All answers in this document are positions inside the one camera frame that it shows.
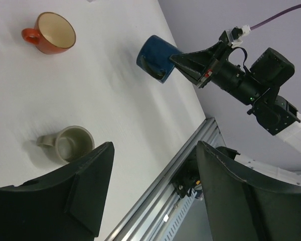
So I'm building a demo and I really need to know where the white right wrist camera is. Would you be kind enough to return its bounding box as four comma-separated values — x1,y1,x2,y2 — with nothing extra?
226,25,251,48

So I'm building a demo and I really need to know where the aluminium mounting rail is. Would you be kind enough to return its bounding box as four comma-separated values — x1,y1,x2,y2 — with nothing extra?
106,117,225,240

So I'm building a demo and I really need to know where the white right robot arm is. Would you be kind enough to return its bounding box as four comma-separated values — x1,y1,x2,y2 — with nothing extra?
169,25,301,154

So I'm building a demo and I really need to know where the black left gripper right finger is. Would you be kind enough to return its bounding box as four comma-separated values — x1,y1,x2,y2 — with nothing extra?
196,141,301,240

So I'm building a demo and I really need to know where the dark blue mug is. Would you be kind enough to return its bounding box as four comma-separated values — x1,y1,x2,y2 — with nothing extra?
136,35,182,83

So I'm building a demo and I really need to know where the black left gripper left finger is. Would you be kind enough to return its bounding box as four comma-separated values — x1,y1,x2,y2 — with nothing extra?
0,142,114,240

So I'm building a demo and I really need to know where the slotted cable duct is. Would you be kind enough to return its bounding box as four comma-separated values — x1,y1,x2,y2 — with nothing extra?
151,190,212,240

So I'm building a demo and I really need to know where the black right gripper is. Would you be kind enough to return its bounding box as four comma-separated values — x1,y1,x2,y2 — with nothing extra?
169,31,266,105

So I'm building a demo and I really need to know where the orange small cup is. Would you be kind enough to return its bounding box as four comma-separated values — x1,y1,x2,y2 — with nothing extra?
21,12,76,55

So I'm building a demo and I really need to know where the olive green small cup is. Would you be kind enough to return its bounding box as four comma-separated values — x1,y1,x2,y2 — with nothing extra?
36,126,95,163

